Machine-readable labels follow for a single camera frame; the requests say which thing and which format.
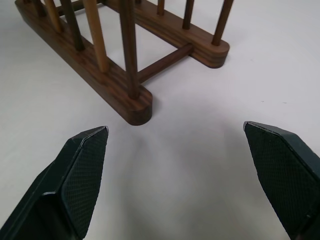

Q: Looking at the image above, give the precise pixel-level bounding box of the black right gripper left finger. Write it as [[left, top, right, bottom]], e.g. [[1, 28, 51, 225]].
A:
[[0, 125, 110, 240]]

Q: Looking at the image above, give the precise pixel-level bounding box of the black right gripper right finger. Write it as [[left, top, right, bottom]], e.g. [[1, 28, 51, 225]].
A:
[[243, 121, 320, 240]]

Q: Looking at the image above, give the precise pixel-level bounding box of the wooden dish rack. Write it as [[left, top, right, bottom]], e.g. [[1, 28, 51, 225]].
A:
[[14, 0, 230, 126]]

